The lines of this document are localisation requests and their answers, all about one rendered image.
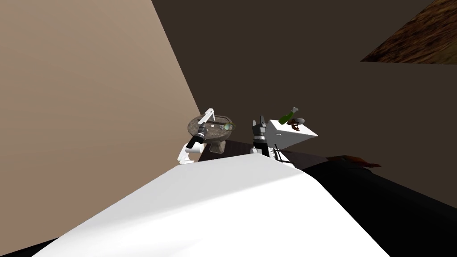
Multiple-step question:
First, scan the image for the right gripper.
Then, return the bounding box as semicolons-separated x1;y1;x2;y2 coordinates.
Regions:
251;115;268;137

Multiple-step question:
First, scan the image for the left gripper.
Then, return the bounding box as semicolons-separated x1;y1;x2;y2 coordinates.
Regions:
198;108;216;127

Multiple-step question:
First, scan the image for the round brown stone table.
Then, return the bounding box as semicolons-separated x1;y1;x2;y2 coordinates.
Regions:
187;114;237;154

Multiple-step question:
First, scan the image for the green bottle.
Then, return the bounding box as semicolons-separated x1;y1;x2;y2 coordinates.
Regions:
278;106;299;125

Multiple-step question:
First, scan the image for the white cabinet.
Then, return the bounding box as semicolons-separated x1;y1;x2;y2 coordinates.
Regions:
266;119;319;151

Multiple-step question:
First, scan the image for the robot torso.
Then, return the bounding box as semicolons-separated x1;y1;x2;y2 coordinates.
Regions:
32;144;391;257

